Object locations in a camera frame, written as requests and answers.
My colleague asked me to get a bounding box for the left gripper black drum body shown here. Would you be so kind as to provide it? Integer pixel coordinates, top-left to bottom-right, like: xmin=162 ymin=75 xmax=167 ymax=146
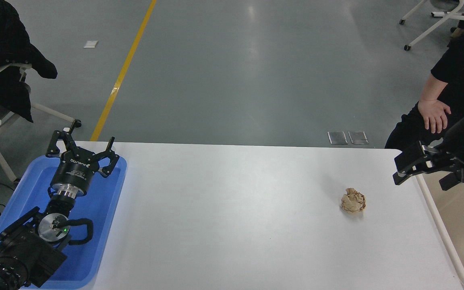
xmin=51 ymin=147 xmax=104 ymax=190

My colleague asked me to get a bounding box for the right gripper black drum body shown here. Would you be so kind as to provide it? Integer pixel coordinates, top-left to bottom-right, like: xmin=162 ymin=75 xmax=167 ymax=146
xmin=441 ymin=103 xmax=464 ymax=168

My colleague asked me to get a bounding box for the tan paper ball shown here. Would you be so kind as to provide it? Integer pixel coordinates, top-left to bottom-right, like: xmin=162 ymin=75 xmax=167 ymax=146
xmin=341 ymin=188 xmax=367 ymax=214

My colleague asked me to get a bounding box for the person's right hand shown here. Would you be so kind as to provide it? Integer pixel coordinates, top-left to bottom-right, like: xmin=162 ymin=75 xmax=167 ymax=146
xmin=417 ymin=99 xmax=452 ymax=134

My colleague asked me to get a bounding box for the blue plastic tray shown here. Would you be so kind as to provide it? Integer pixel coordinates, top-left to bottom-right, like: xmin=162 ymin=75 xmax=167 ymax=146
xmin=0 ymin=155 xmax=128 ymax=290

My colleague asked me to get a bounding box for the metal floor plate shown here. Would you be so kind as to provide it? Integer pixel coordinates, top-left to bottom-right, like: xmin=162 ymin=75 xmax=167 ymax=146
xmin=328 ymin=131 xmax=348 ymax=145
xmin=348 ymin=131 xmax=369 ymax=145

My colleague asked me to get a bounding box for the large pale bin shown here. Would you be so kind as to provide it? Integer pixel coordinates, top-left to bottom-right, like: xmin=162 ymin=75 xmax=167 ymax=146
xmin=415 ymin=146 xmax=464 ymax=290

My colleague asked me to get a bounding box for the white swivel chair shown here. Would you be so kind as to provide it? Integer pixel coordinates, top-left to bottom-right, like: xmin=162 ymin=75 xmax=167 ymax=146
xmin=0 ymin=62 xmax=82 ymax=184

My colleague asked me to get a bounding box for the seated person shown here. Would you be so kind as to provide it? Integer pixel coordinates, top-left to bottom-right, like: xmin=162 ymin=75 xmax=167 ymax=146
xmin=0 ymin=0 xmax=58 ymax=123

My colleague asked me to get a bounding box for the white wheeled furniture frame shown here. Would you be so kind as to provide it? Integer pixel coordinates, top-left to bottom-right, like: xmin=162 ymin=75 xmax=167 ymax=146
xmin=399 ymin=0 xmax=464 ymax=51

